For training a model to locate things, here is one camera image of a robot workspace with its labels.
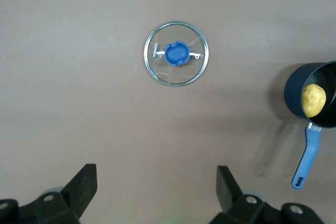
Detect dark pot with blue handle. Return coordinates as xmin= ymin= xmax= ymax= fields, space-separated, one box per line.
xmin=283 ymin=60 xmax=336 ymax=190

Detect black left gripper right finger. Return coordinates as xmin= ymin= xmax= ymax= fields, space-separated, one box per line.
xmin=209 ymin=165 xmax=323 ymax=224

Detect yellow toy potato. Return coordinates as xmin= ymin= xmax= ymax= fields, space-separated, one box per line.
xmin=301 ymin=83 xmax=327 ymax=118

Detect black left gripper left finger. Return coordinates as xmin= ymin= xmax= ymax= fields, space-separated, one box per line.
xmin=0 ymin=163 xmax=98 ymax=224

